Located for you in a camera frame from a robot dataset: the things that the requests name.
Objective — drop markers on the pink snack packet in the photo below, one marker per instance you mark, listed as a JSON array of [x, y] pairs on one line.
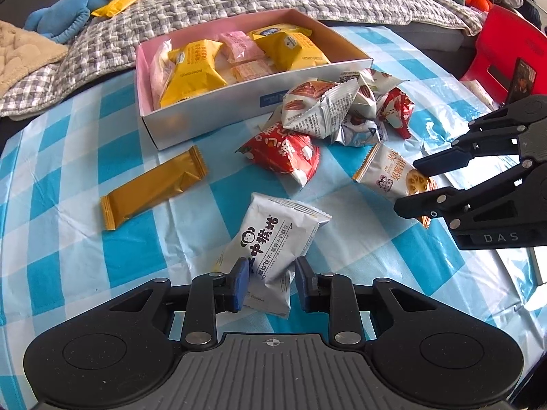
[[241, 45]]

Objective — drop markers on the lotus-root print cracker packet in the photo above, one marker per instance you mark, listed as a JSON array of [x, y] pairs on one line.
[[384, 175]]

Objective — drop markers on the small orange snack packet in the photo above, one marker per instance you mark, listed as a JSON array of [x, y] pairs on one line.
[[250, 70]]

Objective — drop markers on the gold foil snack bar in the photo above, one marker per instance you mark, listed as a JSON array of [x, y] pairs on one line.
[[149, 188]]

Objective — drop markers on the yellow blue cracker packet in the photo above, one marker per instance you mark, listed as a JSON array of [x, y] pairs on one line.
[[277, 30]]

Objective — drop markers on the white panda-print biscuit packet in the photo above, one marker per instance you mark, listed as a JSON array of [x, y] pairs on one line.
[[273, 239]]

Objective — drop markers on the beige fleece blanket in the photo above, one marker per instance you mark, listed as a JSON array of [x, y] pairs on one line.
[[25, 55]]

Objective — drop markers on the blue plush toy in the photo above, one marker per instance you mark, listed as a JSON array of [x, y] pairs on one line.
[[55, 13]]

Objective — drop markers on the yellow cake packet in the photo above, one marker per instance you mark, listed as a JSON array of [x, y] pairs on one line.
[[192, 72], [295, 51]]

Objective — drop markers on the blue checked tablecloth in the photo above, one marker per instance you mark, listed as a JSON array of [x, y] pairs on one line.
[[64, 158]]

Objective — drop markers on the yellow packet beside plush toy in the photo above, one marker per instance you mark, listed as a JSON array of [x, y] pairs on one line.
[[117, 4]]

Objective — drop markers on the red plastic stool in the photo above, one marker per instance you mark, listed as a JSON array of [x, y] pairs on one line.
[[500, 47]]

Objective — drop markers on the white nut snack packet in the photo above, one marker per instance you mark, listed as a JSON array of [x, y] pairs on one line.
[[318, 106]]

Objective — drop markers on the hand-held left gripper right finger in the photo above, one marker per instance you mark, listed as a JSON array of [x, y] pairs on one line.
[[303, 284]]

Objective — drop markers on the clear white snack packet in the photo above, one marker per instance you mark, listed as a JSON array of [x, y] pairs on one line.
[[158, 68]]

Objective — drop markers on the red snack packet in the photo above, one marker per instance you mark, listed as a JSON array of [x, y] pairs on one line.
[[395, 109], [282, 153]]

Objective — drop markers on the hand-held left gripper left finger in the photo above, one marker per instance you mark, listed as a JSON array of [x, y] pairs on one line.
[[239, 284]]

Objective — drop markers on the pink cardboard box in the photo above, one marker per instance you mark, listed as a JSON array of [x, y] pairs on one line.
[[205, 119]]

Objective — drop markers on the black box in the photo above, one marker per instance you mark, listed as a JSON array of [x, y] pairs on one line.
[[521, 81]]

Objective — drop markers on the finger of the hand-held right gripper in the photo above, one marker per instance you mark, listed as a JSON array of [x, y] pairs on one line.
[[427, 207], [444, 158]]

